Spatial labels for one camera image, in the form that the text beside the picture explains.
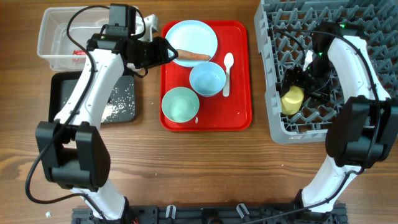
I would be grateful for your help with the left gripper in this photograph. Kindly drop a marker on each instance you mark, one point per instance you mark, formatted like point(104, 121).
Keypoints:
point(160, 45)

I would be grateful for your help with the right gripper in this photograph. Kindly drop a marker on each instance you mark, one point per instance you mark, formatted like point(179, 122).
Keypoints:
point(293, 78)

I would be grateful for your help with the yellow plastic cup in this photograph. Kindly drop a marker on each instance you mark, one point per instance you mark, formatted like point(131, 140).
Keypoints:
point(292, 100)

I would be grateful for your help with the light blue rice bowl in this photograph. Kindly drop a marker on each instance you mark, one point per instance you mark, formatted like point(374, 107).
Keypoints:
point(207, 79)

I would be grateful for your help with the green bowl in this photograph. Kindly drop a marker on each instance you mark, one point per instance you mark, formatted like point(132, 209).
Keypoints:
point(180, 104)

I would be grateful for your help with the white rice pile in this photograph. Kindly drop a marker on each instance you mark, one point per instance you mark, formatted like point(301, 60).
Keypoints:
point(121, 106)

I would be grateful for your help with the red snack wrapper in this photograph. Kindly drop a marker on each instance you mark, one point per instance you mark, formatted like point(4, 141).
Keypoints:
point(79, 56)

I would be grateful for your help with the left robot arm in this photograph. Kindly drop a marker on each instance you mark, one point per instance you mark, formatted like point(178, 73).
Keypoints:
point(71, 150)

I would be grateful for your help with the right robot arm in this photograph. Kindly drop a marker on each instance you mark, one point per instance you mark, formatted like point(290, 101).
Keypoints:
point(365, 129)

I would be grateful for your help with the grey dishwasher rack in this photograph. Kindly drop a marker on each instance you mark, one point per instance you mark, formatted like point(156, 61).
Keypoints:
point(279, 25)

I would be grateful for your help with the orange carrot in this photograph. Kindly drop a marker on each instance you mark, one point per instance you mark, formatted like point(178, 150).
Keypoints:
point(187, 55)

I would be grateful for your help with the large light blue plate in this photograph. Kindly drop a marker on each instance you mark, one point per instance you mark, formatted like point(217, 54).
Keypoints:
point(193, 36)

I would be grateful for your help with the white plastic spoon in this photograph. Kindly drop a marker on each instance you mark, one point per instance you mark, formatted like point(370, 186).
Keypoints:
point(228, 62)

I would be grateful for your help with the red serving tray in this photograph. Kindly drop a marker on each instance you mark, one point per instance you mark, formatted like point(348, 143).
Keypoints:
point(219, 113)

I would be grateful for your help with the black plastic tray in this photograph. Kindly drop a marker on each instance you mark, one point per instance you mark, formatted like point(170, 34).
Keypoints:
point(63, 84)

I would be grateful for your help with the clear plastic bin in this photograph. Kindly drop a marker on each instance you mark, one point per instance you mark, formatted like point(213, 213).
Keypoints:
point(54, 44)

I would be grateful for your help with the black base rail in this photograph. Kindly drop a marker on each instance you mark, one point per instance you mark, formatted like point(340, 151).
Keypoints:
point(268, 213)

